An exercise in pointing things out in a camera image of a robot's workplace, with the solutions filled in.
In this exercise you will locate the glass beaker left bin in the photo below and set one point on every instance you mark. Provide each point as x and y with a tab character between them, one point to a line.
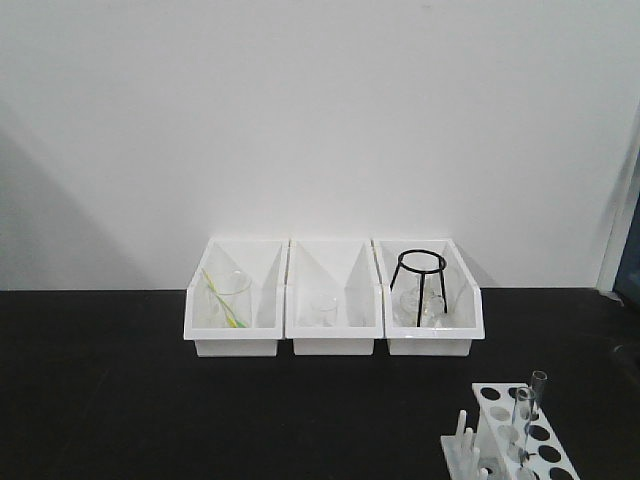
225	297

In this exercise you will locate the middle white storage bin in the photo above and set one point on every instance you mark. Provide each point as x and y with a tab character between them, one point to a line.
347	270

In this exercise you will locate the black wire tripod stand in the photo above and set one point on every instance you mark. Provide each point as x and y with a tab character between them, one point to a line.
427	267

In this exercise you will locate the yellow green stirring stick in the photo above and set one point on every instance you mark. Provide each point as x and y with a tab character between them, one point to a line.
222	302

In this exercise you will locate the white test tube rack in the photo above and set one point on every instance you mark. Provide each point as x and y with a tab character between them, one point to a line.
483	452

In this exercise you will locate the glassware in right bin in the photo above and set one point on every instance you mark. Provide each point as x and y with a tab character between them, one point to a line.
420	309

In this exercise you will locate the right white storage bin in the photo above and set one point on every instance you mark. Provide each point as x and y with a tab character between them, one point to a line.
457	329

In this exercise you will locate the left white storage bin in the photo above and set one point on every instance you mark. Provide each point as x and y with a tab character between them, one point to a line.
235	300

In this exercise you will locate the clear glass test tube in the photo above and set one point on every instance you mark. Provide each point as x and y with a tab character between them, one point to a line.
521	420

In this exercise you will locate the white storage bin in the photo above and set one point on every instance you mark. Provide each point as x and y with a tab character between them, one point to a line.
457	329
235	300
347	270

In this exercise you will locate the small glass beaker middle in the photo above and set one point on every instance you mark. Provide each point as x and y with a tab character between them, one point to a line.
324	309

